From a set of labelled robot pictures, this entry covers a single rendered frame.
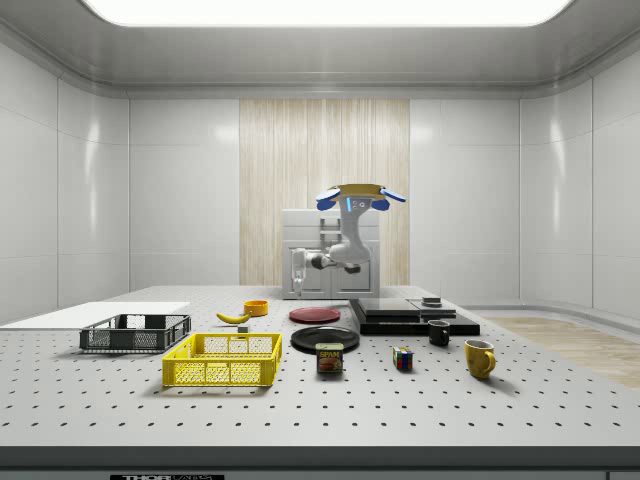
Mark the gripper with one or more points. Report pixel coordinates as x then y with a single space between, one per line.
298 280

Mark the yellow bowl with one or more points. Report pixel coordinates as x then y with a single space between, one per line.
256 309

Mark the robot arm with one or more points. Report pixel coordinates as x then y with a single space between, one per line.
351 235

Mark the red plate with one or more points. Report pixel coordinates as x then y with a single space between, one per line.
314 315

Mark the white cabinet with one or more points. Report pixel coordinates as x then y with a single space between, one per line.
300 230

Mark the black plate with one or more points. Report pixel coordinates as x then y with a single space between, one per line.
325 336

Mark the banana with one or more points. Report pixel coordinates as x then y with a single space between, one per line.
233 318

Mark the flat-sided can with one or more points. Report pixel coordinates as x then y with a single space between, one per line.
329 359

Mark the black stove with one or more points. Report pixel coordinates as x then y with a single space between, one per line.
390 312

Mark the yellow basket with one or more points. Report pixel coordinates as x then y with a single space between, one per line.
215 372

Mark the puzzle cube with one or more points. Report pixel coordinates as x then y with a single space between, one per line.
403 359

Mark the black mug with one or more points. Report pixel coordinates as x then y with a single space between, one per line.
438 334

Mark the dark grey basket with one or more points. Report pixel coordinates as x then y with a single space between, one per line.
125 340

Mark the yellow mug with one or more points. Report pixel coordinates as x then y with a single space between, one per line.
477 360

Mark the white board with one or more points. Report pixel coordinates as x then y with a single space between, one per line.
90 314

